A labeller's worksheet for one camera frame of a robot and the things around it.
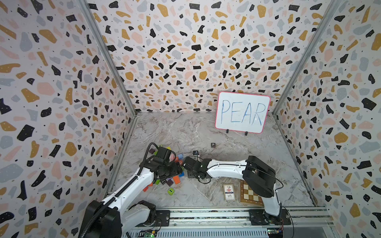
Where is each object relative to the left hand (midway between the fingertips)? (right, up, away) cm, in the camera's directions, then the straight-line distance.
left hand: (179, 171), depth 83 cm
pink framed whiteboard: (+41, +35, +20) cm, 57 cm away
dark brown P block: (+20, +12, +18) cm, 30 cm away
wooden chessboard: (+37, -12, -5) cm, 39 cm away
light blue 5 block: (-1, +5, +13) cm, 14 cm away
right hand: (+6, -3, +6) cm, 9 cm away
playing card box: (+28, -11, -1) cm, 30 cm away
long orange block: (-2, -6, +3) cm, 7 cm away
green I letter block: (-4, -11, -2) cm, 12 cm away
